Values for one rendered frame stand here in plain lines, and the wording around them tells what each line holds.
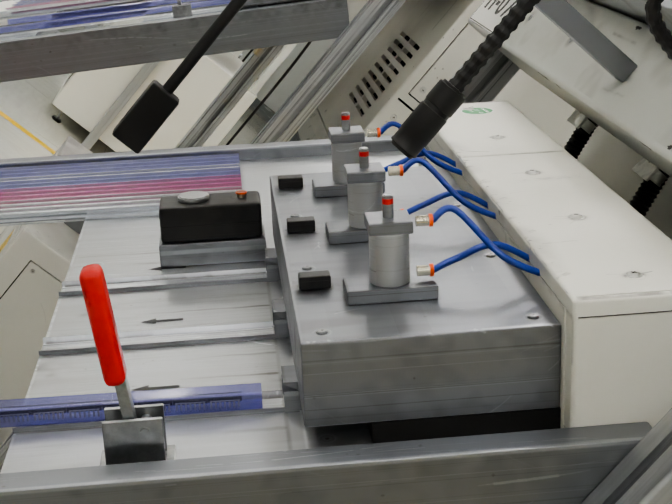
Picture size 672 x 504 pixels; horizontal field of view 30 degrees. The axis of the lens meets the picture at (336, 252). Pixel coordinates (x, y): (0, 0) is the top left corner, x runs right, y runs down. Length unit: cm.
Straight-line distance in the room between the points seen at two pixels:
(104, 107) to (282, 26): 339
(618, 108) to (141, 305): 35
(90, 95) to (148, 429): 475
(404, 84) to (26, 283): 70
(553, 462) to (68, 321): 37
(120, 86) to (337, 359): 473
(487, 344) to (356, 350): 7
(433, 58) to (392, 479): 148
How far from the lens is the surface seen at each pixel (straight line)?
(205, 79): 532
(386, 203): 67
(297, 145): 126
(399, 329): 64
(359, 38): 200
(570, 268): 67
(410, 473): 62
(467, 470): 63
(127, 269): 95
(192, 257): 94
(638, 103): 82
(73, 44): 203
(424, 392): 65
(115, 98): 535
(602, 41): 86
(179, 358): 78
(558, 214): 77
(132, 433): 64
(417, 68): 205
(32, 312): 215
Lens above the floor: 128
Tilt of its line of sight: 10 degrees down
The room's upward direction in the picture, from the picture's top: 41 degrees clockwise
